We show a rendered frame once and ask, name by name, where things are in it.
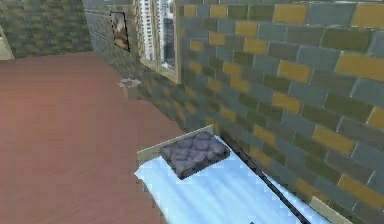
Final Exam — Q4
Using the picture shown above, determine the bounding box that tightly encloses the beige framed window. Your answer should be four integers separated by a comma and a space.
134, 0, 182, 84

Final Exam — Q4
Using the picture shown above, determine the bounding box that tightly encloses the grey quilted pillow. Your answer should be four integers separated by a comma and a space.
159, 130, 231, 181

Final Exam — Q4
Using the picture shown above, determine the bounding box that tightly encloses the pale blue bed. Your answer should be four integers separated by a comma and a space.
133, 124, 354, 224

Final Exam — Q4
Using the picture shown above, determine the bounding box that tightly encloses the dark framed wall picture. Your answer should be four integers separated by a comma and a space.
110, 10, 131, 53

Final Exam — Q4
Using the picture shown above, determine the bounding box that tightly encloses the open cardboard box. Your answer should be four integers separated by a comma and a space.
118, 77, 142, 100

